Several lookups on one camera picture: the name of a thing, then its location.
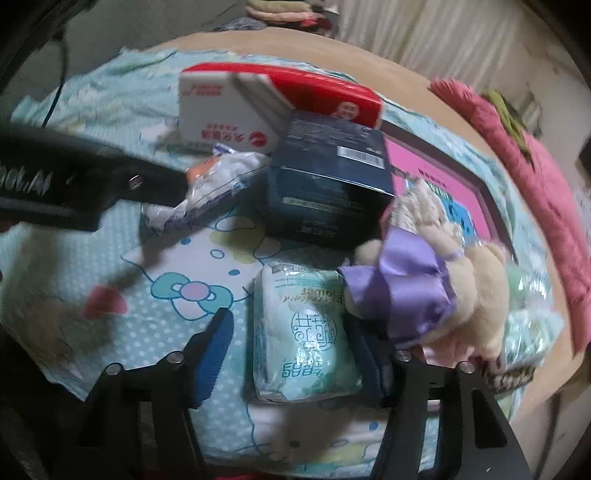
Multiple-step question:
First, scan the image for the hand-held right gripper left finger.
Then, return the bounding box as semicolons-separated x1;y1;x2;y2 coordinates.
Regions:
69;306;235;480

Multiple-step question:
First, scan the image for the leopard print scrunchie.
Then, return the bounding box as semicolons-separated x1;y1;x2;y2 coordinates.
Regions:
485;360;527;393

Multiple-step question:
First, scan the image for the white curtain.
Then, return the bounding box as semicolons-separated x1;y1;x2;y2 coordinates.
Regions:
332;0;555;84

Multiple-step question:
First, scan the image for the tan bed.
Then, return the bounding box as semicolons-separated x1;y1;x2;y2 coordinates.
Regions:
139;28;591;444

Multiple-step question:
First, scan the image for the black cable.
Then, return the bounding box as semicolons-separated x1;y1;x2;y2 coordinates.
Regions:
41;37;68;127

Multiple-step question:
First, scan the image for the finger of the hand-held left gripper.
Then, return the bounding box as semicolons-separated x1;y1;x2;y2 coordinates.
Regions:
99;151;191;209

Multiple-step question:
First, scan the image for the white plastic packet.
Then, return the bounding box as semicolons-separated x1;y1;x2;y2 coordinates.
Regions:
141;148;273;236

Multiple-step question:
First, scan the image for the grey quilted cover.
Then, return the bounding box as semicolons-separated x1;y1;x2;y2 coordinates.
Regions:
9;0;252;121

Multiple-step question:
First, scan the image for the green cloth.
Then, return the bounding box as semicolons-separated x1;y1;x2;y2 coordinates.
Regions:
482;89;532;153

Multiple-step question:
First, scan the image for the pink quilt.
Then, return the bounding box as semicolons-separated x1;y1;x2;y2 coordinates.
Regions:
429;78;591;328

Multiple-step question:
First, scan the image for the stack of folded blankets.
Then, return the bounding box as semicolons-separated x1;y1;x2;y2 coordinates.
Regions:
245;0;333;35

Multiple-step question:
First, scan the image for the red and white tissue box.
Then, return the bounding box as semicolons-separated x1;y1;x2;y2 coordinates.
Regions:
178;62;384;153

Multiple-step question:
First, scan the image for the cartoon cat printed blanket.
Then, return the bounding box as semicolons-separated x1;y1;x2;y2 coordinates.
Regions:
0;48;561;478

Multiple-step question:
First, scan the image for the pink book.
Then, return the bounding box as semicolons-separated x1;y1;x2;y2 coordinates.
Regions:
385;136;497;245

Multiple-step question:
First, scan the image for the shallow brown cardboard box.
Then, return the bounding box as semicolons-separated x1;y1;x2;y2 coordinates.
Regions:
379;120;518;259

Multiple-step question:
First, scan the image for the dark navy box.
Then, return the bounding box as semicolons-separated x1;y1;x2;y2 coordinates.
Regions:
265;108;397;250

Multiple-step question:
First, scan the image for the plush bear with purple ribbon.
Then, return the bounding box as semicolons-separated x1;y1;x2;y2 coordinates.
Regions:
337;226;509;365

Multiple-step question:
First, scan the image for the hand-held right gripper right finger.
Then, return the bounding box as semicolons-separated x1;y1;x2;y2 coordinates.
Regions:
346;318;532;480

